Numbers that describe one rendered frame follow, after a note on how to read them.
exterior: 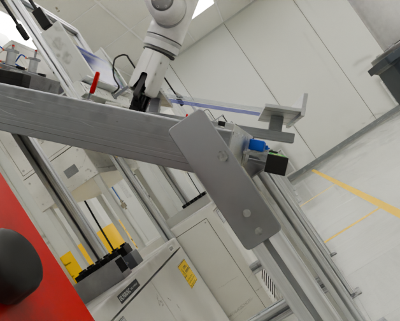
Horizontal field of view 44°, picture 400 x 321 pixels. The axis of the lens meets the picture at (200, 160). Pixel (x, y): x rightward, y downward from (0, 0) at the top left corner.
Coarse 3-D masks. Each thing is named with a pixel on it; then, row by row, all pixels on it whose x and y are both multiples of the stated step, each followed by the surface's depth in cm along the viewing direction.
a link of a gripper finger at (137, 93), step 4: (144, 72) 108; (144, 76) 108; (140, 80) 108; (144, 80) 108; (140, 84) 107; (144, 84) 108; (136, 88) 107; (140, 88) 107; (136, 92) 107; (140, 92) 108; (136, 96) 107
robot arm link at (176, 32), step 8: (192, 0) 108; (192, 8) 109; (184, 16) 106; (192, 16) 111; (152, 24) 109; (160, 24) 107; (176, 24) 106; (184, 24) 108; (152, 32) 108; (160, 32) 107; (168, 32) 107; (176, 32) 108; (184, 32) 110; (176, 40) 109
